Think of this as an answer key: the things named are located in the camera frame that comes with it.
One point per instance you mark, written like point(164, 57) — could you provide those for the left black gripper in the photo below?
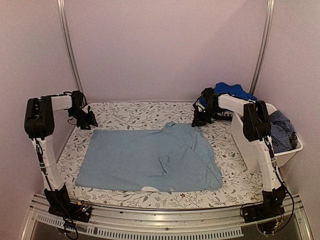
point(91, 119)

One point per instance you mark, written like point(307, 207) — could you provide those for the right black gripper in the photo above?
point(198, 121)

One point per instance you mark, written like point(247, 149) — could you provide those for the blue pleated skirt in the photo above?
point(235, 90)

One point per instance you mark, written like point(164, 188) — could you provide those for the light blue shirt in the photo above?
point(174, 158)

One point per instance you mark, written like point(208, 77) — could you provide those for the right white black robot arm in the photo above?
point(256, 129)

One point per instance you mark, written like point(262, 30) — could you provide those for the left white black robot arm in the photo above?
point(39, 125)

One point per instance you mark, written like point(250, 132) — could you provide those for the white plastic laundry basket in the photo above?
point(247, 151)

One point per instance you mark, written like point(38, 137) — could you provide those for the dark green printed garment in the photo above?
point(224, 116)

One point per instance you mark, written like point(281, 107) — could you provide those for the dark blue checkered garment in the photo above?
point(283, 135)

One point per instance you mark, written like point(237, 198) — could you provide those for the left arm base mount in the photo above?
point(60, 205)

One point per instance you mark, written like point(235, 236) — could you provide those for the left aluminium frame post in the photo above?
point(61, 7)

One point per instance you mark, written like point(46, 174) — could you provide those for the aluminium frame post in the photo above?
point(270, 6)
point(61, 7)

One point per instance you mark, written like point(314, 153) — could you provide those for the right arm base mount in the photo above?
point(271, 206)

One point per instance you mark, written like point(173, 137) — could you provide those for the right aluminium frame post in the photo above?
point(270, 6)

